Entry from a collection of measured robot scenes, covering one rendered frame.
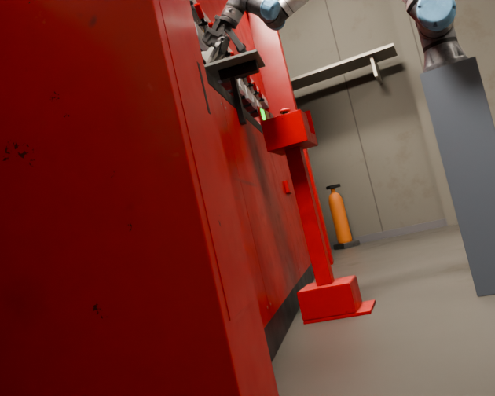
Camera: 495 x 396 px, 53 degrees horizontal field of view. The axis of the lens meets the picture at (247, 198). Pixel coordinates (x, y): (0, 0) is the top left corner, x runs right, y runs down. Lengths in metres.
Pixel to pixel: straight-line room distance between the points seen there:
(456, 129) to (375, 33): 4.22
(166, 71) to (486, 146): 1.26
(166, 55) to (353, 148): 5.05
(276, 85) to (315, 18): 2.18
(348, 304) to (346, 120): 4.12
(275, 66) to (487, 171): 2.64
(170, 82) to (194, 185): 0.15
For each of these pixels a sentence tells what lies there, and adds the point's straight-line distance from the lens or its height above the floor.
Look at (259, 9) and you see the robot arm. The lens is 1.92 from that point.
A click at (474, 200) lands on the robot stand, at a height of 0.31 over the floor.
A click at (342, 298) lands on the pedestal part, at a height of 0.07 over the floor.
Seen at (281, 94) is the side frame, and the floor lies 1.42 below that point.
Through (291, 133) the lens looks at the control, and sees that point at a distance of 1.86.
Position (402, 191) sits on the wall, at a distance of 5.65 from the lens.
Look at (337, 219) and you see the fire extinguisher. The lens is 5.43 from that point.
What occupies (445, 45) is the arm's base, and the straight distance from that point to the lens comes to 1.88.
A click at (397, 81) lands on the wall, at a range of 5.78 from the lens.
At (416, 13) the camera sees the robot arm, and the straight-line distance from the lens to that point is 1.78.
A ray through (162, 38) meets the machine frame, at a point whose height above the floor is 0.68.
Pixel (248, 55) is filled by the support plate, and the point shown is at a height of 0.99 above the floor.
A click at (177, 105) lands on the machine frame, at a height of 0.57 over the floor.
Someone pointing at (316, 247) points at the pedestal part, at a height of 0.26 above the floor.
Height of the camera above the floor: 0.37
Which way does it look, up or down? 4 degrees up
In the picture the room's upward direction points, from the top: 13 degrees counter-clockwise
